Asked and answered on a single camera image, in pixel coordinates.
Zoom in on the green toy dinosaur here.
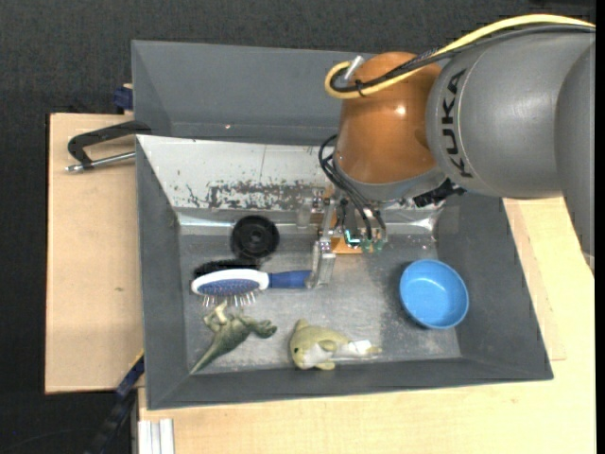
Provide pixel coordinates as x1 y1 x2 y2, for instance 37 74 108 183
188 300 279 375

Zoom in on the blue bowl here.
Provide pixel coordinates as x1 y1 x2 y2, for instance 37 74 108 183
399 258 471 330

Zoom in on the green plush toy animal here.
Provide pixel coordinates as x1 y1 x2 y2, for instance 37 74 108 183
287 318 383 372

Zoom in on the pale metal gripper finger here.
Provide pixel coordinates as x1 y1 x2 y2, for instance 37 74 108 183
296 196 331 232
310 237 337 289

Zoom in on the black cylinder on white bracket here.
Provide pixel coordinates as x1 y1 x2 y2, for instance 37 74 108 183
411 178 469 209

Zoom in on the blue and white hairbrush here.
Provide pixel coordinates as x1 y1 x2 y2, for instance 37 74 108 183
190 267 314 309

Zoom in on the black round wheel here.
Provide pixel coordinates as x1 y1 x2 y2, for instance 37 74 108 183
230 215 281 260

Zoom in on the grey metal bin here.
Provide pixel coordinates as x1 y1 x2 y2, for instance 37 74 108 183
130 39 555 410

